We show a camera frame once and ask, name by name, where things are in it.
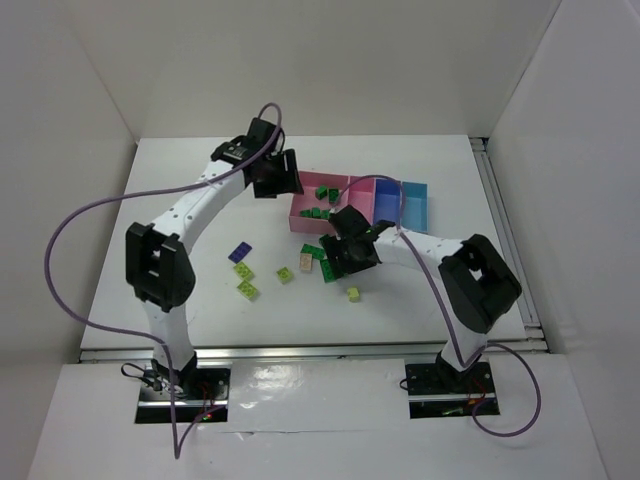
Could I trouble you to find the green long lego brick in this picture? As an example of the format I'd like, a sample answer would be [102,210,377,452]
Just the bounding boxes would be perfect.
[320,259,338,283]

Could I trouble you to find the lime lego brick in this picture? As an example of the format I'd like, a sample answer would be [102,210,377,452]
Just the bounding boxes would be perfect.
[346,286,361,303]
[236,280,260,301]
[233,261,254,281]
[276,267,294,285]

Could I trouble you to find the large pink container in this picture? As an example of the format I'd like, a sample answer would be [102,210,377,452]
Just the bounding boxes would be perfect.
[288,171,349,236]

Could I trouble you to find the purple lego brick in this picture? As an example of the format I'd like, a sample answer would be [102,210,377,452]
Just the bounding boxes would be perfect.
[228,242,253,264]

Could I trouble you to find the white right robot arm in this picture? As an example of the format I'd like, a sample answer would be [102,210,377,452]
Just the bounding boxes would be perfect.
[320,206,522,390]

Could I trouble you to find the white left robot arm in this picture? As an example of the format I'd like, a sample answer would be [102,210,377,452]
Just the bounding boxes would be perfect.
[125,149,302,392]

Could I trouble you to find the green flat lego brick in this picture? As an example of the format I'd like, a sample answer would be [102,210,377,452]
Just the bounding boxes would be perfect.
[301,243,326,260]

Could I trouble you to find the tan lego brick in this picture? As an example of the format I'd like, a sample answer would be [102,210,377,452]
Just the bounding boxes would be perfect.
[299,253,313,273]

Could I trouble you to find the small pink container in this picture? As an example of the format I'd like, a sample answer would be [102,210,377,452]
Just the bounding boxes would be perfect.
[346,176,376,224]

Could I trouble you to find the purple blue container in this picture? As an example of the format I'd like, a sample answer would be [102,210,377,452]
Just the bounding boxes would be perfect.
[373,179,403,225]

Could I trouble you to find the light blue container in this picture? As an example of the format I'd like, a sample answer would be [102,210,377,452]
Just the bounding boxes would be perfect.
[401,182,428,233]

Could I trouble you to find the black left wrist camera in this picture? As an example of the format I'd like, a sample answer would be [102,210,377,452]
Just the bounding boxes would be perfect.
[210,117,284,166]

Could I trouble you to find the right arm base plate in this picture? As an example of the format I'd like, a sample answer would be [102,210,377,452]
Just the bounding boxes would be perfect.
[399,362,500,419]

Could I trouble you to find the aluminium rail front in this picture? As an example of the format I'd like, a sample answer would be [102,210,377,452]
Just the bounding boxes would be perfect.
[78,342,549,364]

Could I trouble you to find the aluminium rail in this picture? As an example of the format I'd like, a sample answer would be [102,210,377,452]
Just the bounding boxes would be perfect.
[78,342,549,364]
[469,137,546,340]

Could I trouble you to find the aluminium rail right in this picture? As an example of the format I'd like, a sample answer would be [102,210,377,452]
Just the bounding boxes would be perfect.
[469,137,546,340]

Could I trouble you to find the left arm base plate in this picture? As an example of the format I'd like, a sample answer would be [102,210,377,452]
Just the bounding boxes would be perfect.
[134,364,232,425]

